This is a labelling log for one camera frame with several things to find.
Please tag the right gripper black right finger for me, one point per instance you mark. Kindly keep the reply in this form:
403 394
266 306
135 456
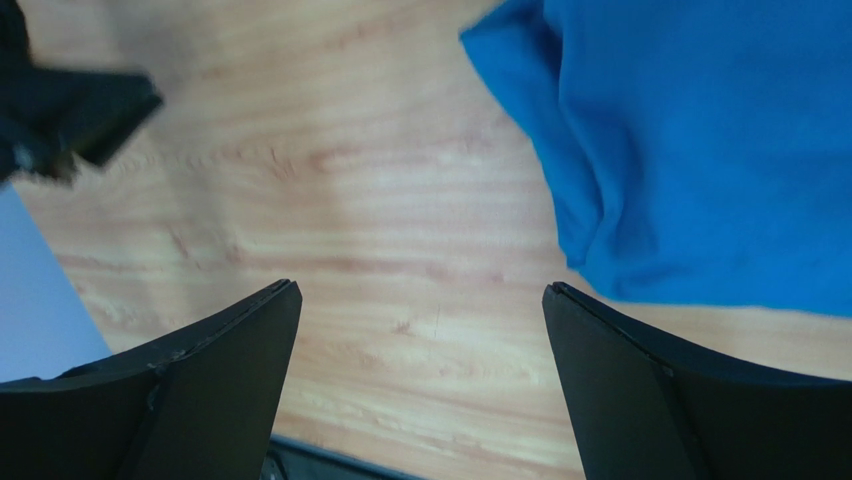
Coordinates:
646 404

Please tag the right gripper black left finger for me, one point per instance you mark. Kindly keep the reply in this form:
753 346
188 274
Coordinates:
197 403

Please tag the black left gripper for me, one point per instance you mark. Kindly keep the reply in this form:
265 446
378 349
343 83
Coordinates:
52 118

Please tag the blue t shirt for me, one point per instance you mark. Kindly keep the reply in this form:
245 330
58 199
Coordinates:
697 152

